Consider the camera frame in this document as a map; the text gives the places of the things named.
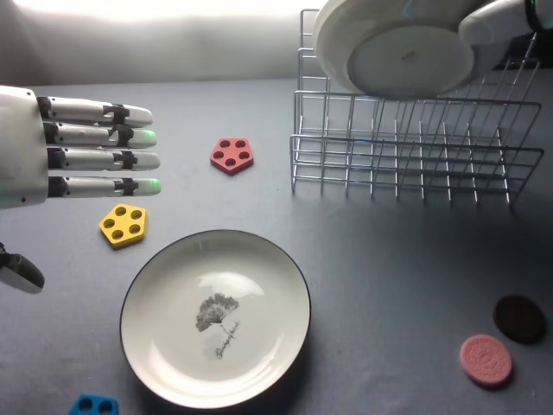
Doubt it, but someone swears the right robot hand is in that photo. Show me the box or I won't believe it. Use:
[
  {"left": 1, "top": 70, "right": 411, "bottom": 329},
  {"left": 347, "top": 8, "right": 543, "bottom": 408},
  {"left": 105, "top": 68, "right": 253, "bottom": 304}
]
[{"left": 456, "top": 0, "right": 537, "bottom": 73}]

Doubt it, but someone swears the pink round cookie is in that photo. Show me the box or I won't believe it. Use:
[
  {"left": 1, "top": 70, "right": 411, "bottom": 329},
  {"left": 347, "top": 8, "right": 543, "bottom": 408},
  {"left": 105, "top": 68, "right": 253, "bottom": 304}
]
[{"left": 459, "top": 334, "right": 514, "bottom": 389}]

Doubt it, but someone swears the blue pentagon block with holes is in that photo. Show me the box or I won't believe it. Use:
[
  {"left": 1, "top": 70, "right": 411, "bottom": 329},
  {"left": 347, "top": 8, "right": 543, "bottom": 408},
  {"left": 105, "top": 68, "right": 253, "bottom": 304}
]
[{"left": 67, "top": 393, "right": 120, "bottom": 415}]

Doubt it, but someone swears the white plate with one leaf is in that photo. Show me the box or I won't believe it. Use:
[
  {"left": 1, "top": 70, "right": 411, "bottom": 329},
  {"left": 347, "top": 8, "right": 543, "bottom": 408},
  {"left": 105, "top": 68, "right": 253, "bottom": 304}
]
[{"left": 119, "top": 228, "right": 312, "bottom": 410}]

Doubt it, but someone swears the yellow pentagon block with holes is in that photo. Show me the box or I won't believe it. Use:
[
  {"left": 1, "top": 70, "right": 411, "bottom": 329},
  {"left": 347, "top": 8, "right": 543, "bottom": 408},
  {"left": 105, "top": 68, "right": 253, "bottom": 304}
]
[{"left": 98, "top": 203, "right": 148, "bottom": 251}]

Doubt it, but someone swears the brown round cookie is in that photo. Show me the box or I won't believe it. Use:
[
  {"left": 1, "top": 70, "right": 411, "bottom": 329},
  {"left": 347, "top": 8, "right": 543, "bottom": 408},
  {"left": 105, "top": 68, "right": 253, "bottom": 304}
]
[{"left": 493, "top": 293, "right": 546, "bottom": 345}]

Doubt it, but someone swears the red pentagon block with holes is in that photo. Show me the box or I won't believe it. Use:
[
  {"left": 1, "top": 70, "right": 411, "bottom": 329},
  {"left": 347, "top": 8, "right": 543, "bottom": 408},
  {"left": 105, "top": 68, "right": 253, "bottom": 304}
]
[{"left": 208, "top": 137, "right": 256, "bottom": 176}]

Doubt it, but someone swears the metal wire dish rack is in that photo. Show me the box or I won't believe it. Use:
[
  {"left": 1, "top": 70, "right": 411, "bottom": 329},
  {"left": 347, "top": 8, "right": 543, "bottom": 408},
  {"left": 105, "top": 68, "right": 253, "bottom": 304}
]
[{"left": 289, "top": 8, "right": 545, "bottom": 209}]

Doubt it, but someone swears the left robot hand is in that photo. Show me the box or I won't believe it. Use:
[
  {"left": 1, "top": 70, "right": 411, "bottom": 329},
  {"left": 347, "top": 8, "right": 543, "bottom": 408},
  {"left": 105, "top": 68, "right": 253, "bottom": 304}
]
[{"left": 0, "top": 85, "right": 163, "bottom": 295}]

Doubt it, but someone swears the grey table cloth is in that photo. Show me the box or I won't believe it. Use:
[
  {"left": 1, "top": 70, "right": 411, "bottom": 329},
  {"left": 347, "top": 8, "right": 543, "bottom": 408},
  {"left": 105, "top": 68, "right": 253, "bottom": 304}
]
[{"left": 0, "top": 77, "right": 553, "bottom": 415}]

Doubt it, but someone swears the white plate with two leaves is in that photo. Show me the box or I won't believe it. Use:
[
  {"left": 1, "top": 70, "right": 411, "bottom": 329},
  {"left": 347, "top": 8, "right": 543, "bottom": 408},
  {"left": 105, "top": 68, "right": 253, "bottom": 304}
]
[{"left": 312, "top": 0, "right": 476, "bottom": 99}]

